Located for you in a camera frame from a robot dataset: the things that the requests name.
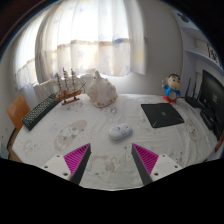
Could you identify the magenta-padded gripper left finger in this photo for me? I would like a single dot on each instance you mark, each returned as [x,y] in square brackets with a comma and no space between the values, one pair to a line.
[77,157]

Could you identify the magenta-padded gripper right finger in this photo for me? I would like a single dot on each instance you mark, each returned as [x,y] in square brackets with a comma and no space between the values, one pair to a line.
[146,158]

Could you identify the white cartoon-print computer mouse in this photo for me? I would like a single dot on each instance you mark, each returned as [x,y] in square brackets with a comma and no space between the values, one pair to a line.
[120,131]

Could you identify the black mouse pad green lines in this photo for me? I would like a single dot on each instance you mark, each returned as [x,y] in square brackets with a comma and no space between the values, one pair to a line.
[161,115]

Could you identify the white cartoon-print tablecloth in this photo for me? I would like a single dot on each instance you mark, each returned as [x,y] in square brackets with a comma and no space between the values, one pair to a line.
[93,123]

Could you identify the black computer keyboard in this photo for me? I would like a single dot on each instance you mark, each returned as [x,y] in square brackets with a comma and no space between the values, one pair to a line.
[39,112]

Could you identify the wooden model sailing ship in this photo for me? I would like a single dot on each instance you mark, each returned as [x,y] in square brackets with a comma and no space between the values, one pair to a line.
[69,94]

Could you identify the large white conch shell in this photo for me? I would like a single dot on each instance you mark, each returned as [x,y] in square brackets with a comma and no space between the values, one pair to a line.
[101,91]

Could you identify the black router with antennas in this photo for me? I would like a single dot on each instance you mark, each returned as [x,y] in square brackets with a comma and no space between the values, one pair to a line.
[193,101]

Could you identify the wooden chair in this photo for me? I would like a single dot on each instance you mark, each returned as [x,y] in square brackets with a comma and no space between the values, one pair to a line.
[18,111]

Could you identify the cartoon boy figurine with clock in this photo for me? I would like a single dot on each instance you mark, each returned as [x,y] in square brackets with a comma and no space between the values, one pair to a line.
[172,88]

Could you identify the black computer monitor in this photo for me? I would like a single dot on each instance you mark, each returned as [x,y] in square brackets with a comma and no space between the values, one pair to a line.
[213,93]

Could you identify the sheer white star-print curtain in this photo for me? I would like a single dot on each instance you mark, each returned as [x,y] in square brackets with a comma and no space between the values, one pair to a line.
[90,40]

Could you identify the white wall shelf unit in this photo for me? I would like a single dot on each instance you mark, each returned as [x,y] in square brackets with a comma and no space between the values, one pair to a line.
[203,50]

